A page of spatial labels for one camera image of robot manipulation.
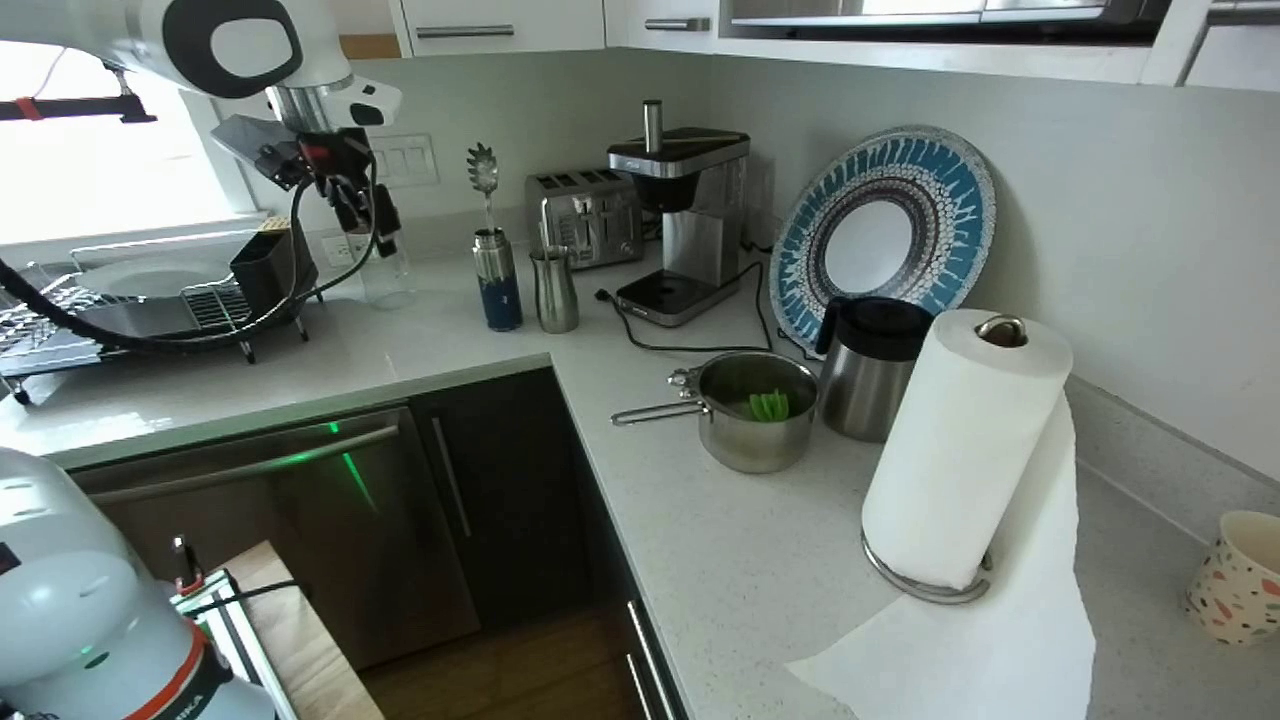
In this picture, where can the blue steel bottle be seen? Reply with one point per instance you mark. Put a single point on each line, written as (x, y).
(497, 280)

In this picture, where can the white paper towel roll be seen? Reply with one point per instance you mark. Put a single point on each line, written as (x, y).
(961, 453)

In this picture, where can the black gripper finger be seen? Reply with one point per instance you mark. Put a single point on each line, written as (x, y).
(384, 224)
(348, 205)

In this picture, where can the polka dot paper cup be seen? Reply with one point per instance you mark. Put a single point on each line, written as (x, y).
(1243, 582)

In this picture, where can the stainless steel dishwasher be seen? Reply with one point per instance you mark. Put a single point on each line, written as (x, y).
(294, 532)

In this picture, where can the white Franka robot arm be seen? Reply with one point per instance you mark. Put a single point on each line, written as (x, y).
(227, 46)

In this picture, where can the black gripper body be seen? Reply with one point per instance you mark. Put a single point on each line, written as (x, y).
(331, 162)

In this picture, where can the green item in pot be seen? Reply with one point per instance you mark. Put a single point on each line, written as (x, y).
(766, 403)

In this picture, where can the steel black coffee maker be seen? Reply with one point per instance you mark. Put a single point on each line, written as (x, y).
(687, 214)

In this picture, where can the stainless steel microwave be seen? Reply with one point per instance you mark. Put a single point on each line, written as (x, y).
(932, 16)

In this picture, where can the dish brush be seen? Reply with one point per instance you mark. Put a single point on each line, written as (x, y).
(481, 173)

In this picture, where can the stainless steel cup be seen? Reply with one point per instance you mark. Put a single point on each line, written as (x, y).
(554, 290)

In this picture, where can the window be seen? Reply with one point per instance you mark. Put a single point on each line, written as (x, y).
(92, 173)

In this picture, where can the metal dish rack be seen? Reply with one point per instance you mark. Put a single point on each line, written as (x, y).
(160, 300)

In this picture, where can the steel carafe black lid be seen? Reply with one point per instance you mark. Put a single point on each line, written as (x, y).
(866, 382)

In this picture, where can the dark drawer front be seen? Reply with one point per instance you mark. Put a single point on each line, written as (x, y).
(645, 652)

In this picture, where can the black container in rack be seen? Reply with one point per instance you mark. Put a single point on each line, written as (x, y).
(274, 266)

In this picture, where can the wooden table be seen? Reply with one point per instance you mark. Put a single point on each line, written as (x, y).
(300, 652)

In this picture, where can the white wall outlet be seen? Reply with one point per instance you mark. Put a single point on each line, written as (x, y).
(407, 162)

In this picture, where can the blue white decorative plate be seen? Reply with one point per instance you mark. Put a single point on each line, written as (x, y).
(932, 201)

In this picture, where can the stainless steel toaster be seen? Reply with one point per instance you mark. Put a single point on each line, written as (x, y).
(587, 216)

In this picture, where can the white plastic box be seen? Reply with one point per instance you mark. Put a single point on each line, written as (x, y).
(232, 624)

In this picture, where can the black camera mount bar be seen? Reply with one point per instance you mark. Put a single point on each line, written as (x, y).
(65, 104)

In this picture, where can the stainless steel pot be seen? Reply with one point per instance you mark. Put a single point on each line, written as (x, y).
(746, 436)

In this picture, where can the dark cabinet door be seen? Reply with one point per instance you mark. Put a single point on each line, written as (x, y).
(505, 492)

